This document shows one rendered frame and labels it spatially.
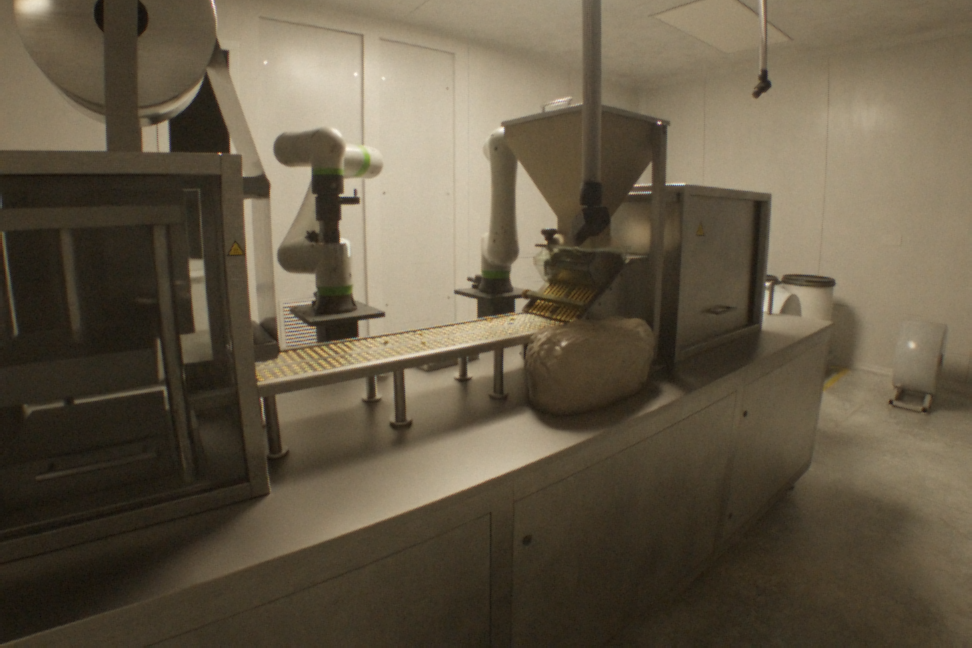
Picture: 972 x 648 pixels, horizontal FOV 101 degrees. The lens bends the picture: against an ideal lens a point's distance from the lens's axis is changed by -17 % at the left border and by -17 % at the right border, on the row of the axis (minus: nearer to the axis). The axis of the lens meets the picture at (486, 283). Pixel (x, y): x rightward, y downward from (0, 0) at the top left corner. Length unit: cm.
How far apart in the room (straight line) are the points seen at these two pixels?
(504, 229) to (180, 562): 143
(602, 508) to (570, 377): 31
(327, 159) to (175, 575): 104
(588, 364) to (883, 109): 403
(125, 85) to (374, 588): 85
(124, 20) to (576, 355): 101
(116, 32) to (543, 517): 110
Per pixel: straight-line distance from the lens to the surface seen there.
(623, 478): 118
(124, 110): 86
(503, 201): 180
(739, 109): 519
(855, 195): 475
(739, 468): 180
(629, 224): 159
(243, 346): 78
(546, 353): 107
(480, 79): 421
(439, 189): 389
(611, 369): 115
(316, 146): 141
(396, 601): 89
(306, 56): 362
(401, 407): 106
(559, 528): 107
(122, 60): 88
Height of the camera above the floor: 125
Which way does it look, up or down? 8 degrees down
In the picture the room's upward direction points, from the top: straight up
